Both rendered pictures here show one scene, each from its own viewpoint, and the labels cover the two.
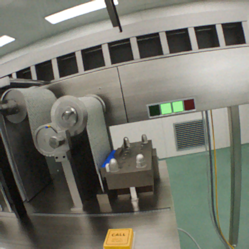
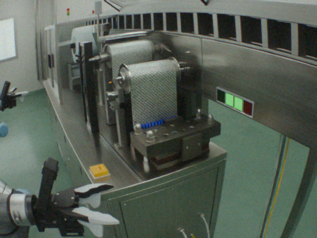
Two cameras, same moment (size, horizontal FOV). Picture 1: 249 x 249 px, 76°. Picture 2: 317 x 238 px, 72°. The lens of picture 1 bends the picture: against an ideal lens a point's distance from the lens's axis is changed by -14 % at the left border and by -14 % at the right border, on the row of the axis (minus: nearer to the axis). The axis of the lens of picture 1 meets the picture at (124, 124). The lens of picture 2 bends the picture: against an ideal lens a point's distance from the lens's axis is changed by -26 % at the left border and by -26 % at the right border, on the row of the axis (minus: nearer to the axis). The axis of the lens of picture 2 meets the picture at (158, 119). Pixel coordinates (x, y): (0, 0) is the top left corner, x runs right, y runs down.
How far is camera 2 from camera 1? 0.96 m
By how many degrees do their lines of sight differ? 52
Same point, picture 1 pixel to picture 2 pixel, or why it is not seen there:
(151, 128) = not seen: outside the picture
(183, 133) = not seen: outside the picture
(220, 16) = (297, 12)
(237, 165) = (295, 208)
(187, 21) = (260, 10)
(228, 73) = (292, 93)
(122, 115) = (200, 87)
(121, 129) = not seen: hidden behind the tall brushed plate
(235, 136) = (306, 175)
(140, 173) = (141, 144)
